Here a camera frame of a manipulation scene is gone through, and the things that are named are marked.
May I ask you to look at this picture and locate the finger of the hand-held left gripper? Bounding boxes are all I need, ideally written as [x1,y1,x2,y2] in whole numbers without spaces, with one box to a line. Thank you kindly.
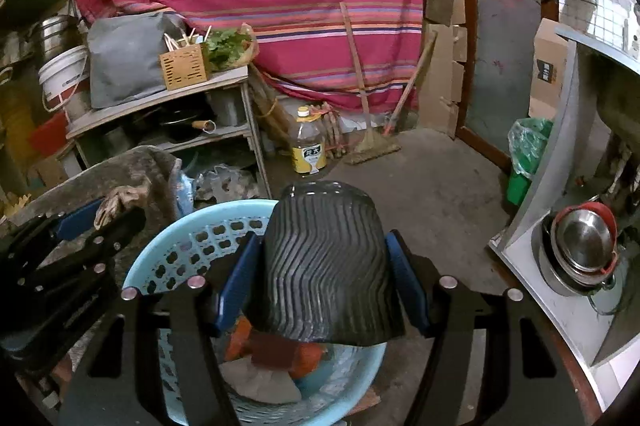
[15,207,147,302]
[0,199,108,257]

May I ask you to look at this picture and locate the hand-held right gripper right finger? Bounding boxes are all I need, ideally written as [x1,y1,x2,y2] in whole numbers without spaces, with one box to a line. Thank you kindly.
[384,229,587,426]

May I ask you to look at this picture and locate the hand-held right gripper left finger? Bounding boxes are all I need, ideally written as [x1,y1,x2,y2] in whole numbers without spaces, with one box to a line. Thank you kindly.
[59,231,264,426]

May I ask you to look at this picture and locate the tan rag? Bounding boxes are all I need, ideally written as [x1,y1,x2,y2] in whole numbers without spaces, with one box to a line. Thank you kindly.
[94,185,152,228]

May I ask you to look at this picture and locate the light blue plastic basket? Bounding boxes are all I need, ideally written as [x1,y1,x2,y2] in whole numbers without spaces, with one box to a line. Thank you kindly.
[122,199,387,426]

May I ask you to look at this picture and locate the black ribbed plastic bowl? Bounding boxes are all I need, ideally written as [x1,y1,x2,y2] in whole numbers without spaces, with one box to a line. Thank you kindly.
[244,179,407,348]

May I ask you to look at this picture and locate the maroon scouring pad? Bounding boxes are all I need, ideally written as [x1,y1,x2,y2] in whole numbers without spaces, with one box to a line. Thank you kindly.
[249,330,302,373]

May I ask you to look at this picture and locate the orange snack packet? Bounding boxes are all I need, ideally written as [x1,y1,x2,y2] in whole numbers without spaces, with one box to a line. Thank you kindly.
[289,342,325,380]

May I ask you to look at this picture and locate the small orange wrapper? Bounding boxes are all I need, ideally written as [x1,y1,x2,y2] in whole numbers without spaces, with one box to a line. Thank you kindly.
[224,315,254,363]

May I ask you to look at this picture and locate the grey fuzzy mat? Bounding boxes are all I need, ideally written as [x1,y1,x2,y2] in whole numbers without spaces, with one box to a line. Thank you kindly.
[0,145,185,269]

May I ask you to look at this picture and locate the crumpled clear plastic bag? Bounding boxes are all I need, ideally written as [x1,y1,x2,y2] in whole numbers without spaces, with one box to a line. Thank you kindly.
[192,163,262,203]

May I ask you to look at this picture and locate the white paper sheet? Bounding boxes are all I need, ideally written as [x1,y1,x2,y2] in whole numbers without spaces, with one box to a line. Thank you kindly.
[219,355,304,403]

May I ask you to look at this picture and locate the small wooden shelf table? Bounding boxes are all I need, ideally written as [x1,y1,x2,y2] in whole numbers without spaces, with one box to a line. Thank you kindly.
[66,65,274,199]

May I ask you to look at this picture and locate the white plastic bucket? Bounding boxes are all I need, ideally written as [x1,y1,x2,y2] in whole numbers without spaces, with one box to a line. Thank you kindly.
[38,45,92,113]

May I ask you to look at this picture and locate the straw broom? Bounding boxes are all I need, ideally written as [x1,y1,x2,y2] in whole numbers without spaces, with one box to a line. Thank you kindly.
[339,1,402,165]

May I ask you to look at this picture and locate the cooking oil bottle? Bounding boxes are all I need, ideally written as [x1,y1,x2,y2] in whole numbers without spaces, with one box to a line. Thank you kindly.
[291,106,329,177]

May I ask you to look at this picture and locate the bundle of firewood sticks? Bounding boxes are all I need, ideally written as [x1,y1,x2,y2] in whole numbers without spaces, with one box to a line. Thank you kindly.
[310,102,350,158]

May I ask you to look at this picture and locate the grey cloth bundle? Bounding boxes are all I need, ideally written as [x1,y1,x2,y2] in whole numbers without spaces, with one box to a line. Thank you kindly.
[87,10,187,110]

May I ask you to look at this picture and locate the green plastic bag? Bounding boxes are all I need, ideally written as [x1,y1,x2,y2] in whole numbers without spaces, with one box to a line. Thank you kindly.
[506,117,554,207]

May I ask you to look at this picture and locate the stack of steel bowls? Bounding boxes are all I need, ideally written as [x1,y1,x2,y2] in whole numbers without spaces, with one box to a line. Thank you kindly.
[531,201,621,298]

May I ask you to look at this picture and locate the wooden chopstick holder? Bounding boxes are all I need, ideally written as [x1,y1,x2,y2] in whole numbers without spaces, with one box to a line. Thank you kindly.
[159,25,213,93]

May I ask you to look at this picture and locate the steel pot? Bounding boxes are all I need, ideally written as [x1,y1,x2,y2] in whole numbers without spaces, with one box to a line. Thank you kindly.
[36,14,85,63]

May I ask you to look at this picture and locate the flattened cardboard pieces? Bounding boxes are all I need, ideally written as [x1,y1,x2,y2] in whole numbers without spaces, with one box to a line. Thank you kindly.
[418,0,469,139]

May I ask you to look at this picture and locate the bag of green vegetables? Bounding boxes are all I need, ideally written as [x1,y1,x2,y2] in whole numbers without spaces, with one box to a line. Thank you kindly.
[202,23,262,73]

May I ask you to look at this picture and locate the cardboard box with dark label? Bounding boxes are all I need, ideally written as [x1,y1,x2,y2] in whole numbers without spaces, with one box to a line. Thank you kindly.
[528,18,572,120]

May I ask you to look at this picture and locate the pan with wooden handle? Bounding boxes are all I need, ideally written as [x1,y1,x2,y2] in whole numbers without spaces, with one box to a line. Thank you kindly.
[159,107,217,143]

